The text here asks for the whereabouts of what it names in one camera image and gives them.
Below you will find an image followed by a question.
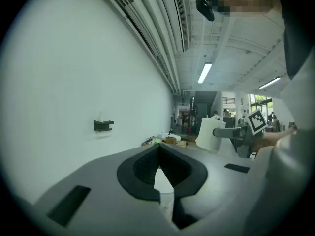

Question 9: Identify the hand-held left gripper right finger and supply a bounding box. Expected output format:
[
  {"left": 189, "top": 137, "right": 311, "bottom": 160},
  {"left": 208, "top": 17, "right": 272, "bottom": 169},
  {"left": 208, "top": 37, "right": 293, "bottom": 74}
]
[{"left": 159, "top": 143, "right": 258, "bottom": 236}]

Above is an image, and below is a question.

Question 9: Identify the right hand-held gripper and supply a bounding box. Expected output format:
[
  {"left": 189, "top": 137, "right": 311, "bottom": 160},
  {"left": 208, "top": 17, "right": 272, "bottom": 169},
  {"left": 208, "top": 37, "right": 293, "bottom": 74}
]
[{"left": 212, "top": 109, "right": 268, "bottom": 159}]

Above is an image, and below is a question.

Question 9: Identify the black wall toilet paper holder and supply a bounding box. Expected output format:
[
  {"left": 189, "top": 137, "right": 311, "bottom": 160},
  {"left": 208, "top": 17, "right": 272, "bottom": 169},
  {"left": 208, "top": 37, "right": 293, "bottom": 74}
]
[{"left": 94, "top": 119, "right": 115, "bottom": 132}]

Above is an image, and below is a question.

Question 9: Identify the black head-mounted camera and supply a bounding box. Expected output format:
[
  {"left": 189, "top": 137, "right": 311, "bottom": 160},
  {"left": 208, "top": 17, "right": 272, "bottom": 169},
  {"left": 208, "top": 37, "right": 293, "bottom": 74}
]
[{"left": 195, "top": 0, "right": 216, "bottom": 22}]

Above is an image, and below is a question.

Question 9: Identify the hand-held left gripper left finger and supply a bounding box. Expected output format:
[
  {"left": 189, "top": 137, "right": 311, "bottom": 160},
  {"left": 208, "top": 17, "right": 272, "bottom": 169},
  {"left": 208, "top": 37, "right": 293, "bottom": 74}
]
[{"left": 33, "top": 143, "right": 183, "bottom": 236}]

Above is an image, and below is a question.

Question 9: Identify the brown wooden box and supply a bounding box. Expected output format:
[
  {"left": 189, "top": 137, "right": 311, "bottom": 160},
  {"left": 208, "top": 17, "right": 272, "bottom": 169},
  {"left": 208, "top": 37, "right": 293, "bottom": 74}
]
[{"left": 165, "top": 136, "right": 182, "bottom": 145}]

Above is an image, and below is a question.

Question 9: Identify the long ceiling light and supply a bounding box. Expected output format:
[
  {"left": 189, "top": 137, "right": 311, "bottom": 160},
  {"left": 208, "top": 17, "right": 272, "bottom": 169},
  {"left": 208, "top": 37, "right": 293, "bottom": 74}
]
[
  {"left": 197, "top": 61, "right": 213, "bottom": 84},
  {"left": 258, "top": 76, "right": 282, "bottom": 89}
]

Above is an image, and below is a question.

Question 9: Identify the row of white ceiling pipes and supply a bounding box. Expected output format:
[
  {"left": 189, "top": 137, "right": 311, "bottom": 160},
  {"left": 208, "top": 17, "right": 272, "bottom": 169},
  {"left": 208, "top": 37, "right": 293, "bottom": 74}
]
[{"left": 94, "top": 0, "right": 182, "bottom": 95}]

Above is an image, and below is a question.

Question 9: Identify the white ceiling air conditioner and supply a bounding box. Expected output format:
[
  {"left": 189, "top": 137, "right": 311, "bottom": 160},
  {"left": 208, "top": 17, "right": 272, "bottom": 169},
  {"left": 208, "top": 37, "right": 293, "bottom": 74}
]
[{"left": 158, "top": 0, "right": 190, "bottom": 53}]

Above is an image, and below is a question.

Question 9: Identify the person's right forearm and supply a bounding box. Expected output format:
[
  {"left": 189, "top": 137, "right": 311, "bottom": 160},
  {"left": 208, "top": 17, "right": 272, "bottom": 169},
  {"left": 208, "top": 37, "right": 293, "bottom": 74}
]
[{"left": 252, "top": 127, "right": 298, "bottom": 154}]

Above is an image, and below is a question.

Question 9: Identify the white toilet paper roll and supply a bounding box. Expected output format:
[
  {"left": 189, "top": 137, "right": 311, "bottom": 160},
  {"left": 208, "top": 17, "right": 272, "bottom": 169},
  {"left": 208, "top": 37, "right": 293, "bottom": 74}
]
[{"left": 195, "top": 118, "right": 226, "bottom": 153}]

